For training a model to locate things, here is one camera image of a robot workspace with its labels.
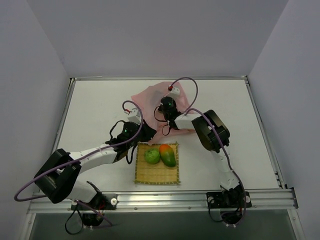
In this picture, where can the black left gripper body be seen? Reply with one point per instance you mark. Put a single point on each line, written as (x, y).
(147, 131)

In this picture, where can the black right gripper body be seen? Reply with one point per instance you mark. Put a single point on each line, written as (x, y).
(163, 107)

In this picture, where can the pink plastic bag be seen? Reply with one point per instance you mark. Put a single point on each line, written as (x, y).
(148, 100)

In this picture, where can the green fake guava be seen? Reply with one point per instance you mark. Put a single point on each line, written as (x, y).
(152, 156)

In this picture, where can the green orange fake mango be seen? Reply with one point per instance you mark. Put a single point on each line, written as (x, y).
(167, 155)

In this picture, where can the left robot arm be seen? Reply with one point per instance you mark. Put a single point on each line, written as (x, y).
(58, 177)

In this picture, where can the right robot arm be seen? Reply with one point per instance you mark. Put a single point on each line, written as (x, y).
(213, 135)

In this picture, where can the woven bamboo mat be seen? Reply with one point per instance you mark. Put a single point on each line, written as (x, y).
(159, 173)

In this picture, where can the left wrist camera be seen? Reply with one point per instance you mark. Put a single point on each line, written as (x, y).
(135, 116)

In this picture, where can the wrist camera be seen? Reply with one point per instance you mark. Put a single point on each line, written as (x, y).
(174, 92)
(135, 116)

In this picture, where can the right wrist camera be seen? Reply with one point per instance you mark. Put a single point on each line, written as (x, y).
(174, 92)

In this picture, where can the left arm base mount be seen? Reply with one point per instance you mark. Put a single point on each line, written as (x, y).
(92, 214)

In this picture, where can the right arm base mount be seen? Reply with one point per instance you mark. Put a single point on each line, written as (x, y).
(228, 208)

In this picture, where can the aluminium table frame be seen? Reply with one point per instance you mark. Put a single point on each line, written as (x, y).
(273, 214)

